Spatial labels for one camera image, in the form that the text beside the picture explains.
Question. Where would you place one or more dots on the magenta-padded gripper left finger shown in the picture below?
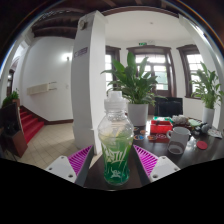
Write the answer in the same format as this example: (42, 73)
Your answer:
(61, 168)

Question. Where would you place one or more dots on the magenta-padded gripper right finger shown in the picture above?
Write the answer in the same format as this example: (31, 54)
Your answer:
(163, 168)

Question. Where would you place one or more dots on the clear green-labelled drink bottle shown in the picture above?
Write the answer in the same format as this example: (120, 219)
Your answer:
(116, 150)

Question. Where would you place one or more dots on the white ceramic mug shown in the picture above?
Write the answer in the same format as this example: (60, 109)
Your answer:
(180, 138)

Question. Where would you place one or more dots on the red plastic basket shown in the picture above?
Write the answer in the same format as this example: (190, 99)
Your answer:
(161, 127)

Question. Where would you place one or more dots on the flat round red coaster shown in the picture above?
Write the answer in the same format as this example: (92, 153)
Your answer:
(202, 145)

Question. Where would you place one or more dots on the green flat box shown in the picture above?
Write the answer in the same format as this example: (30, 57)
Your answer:
(163, 119)

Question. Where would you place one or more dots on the dark tray of small jars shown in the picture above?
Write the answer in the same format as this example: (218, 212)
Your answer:
(180, 120)

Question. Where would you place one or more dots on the red carpeted staircase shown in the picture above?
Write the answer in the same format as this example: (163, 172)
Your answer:
(30, 123)

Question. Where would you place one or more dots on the green plant in white pot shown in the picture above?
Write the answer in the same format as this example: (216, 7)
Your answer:
(137, 115)
(208, 116)

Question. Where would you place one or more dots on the black chair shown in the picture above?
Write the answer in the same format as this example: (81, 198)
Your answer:
(168, 107)

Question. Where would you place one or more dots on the printed white booklet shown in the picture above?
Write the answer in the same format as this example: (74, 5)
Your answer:
(215, 133)

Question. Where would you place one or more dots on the small potted plant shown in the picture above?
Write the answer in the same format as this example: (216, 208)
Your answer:
(10, 98)

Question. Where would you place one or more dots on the dark wooden double door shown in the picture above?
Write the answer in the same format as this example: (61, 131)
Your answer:
(164, 73)

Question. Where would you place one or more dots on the dark-framed window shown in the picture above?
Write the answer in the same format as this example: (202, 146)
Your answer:
(195, 63)
(108, 63)

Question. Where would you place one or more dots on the green exit sign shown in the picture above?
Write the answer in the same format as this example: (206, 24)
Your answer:
(142, 43)

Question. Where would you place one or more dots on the dark wooden stair post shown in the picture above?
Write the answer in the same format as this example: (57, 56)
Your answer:
(15, 133)

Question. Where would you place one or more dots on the glowing wall lamp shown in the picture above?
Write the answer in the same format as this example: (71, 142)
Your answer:
(66, 57)

